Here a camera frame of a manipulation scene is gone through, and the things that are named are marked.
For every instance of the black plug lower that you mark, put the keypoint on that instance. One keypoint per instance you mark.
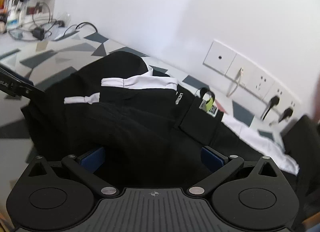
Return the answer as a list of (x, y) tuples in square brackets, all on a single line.
[(287, 113)]

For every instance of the small grey charger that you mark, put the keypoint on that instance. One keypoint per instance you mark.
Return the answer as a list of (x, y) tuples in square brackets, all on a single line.
[(38, 33)]

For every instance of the black and white jacket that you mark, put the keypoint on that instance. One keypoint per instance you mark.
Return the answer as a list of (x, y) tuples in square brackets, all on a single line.
[(150, 128)]

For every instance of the geometric patterned table cloth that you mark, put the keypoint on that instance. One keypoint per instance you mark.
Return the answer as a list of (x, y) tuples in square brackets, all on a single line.
[(53, 65)]

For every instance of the black plug upper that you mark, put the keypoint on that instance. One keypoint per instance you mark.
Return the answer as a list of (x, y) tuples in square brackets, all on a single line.
[(274, 101)]

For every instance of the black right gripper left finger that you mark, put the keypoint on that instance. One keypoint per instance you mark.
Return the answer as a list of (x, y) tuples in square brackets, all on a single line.
[(84, 166)]

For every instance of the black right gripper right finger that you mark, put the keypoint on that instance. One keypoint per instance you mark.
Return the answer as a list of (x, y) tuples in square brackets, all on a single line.
[(221, 168)]

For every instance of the black plug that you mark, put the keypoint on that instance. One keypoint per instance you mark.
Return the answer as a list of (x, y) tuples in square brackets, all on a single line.
[(274, 101), (287, 113)]

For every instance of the clear cosmetics organizer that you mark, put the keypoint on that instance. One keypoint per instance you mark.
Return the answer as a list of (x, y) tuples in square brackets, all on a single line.
[(20, 13)]

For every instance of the white wall socket panel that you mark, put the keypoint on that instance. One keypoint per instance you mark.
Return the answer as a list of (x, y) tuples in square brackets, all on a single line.
[(248, 75)]

